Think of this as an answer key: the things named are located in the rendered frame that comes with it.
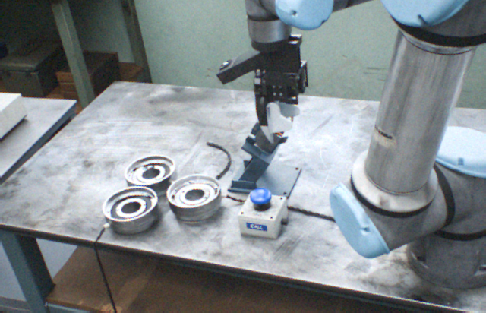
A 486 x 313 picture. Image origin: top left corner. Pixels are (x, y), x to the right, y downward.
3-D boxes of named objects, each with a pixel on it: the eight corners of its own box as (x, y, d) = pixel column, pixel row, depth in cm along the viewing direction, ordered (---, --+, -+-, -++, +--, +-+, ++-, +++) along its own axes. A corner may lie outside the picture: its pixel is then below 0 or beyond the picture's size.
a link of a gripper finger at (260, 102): (265, 129, 116) (261, 84, 112) (257, 128, 116) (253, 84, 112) (272, 118, 120) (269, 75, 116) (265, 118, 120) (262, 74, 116)
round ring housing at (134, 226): (143, 195, 130) (139, 179, 128) (171, 218, 123) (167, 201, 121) (98, 219, 125) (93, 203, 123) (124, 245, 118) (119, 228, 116)
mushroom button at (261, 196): (249, 219, 116) (246, 197, 113) (257, 206, 119) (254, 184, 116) (269, 222, 115) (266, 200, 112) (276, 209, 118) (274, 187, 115)
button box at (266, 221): (240, 234, 117) (236, 213, 114) (253, 210, 122) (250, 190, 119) (282, 241, 114) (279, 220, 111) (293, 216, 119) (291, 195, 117)
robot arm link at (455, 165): (516, 216, 98) (527, 142, 90) (445, 248, 94) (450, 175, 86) (461, 177, 107) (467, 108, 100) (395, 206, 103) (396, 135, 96)
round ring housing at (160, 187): (118, 194, 132) (114, 178, 130) (149, 165, 139) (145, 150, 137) (159, 205, 127) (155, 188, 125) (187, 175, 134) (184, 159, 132)
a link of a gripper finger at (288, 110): (300, 136, 122) (295, 97, 117) (271, 134, 124) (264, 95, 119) (304, 126, 125) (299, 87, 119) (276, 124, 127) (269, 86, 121)
